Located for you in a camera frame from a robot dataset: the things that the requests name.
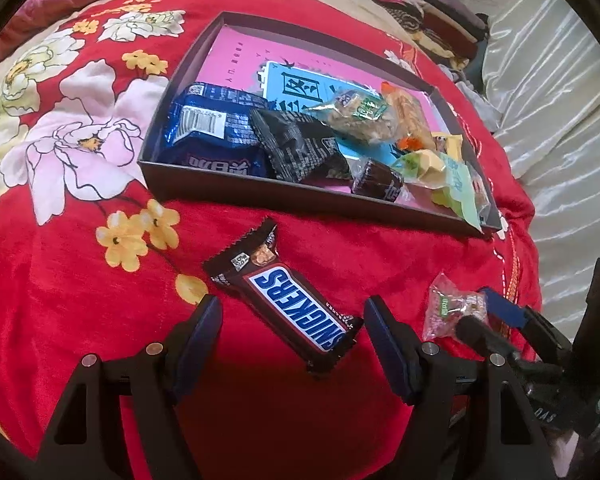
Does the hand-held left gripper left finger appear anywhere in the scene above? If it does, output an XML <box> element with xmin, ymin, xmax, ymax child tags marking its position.
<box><xmin>37</xmin><ymin>294</ymin><xmax>224</xmax><ymax>480</ymax></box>

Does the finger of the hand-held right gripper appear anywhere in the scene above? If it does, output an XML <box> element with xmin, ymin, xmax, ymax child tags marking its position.
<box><xmin>478</xmin><ymin>287</ymin><xmax>574</xmax><ymax>367</ymax></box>
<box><xmin>455</xmin><ymin>315</ymin><xmax>525</xmax><ymax>372</ymax></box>

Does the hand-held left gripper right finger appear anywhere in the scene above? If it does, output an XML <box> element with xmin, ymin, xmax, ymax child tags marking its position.
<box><xmin>364</xmin><ymin>296</ymin><xmax>556</xmax><ymax>480</ymax></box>

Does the brown chocolate bar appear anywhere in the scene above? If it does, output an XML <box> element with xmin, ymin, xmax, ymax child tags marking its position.
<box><xmin>202</xmin><ymin>217</ymin><xmax>366</xmax><ymax>373</ymax></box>

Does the light green snack packet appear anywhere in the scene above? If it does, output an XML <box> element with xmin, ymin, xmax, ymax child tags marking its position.
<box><xmin>430</xmin><ymin>155</ymin><xmax>491</xmax><ymax>233</ymax></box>

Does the dark shallow cardboard box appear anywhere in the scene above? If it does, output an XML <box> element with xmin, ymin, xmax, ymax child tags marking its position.
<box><xmin>136</xmin><ymin>10</ymin><xmax>503</xmax><ymax>238</ymax></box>

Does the yellow candy bar packet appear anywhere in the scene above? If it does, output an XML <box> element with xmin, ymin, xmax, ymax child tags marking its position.
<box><xmin>430</xmin><ymin>131</ymin><xmax>465</xmax><ymax>163</ymax></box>

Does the small brown chocolate packet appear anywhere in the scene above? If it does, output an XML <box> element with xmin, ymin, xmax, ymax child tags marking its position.
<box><xmin>351</xmin><ymin>157</ymin><xmax>405</xmax><ymax>203</ymax></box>

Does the orange crispy snack packet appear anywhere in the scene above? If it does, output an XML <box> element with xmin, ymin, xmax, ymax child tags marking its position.
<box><xmin>380</xmin><ymin>82</ymin><xmax>438</xmax><ymax>153</ymax></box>

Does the blue snack packet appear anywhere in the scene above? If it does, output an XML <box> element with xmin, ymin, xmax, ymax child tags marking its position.
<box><xmin>160</xmin><ymin>82</ymin><xmax>273</xmax><ymax>178</ymax></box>

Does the black snack packet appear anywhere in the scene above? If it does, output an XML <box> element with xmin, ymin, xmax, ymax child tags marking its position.
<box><xmin>249</xmin><ymin>107</ymin><xmax>366</xmax><ymax>183</ymax></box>

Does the clear peanut brittle packet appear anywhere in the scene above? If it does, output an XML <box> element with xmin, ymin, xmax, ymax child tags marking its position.
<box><xmin>305</xmin><ymin>87</ymin><xmax>396</xmax><ymax>146</ymax></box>

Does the red floral blanket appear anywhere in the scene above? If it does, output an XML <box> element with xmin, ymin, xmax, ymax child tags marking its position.
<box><xmin>0</xmin><ymin>0</ymin><xmax>543</xmax><ymax>480</ymax></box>

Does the white satin curtain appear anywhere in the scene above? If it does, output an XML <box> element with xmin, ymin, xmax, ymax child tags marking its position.
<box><xmin>480</xmin><ymin>0</ymin><xmax>600</xmax><ymax>331</ymax></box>

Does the grey white crumpled cloth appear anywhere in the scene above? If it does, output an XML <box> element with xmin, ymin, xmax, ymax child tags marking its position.
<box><xmin>437</xmin><ymin>62</ymin><xmax>503</xmax><ymax>133</ymax></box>

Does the pink book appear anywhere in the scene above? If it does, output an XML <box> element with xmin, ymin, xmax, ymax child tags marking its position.
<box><xmin>200</xmin><ymin>25</ymin><xmax>441</xmax><ymax>206</ymax></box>

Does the stack of folded clothes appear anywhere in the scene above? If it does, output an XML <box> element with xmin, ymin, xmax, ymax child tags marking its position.
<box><xmin>359</xmin><ymin>0</ymin><xmax>491</xmax><ymax>61</ymax></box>

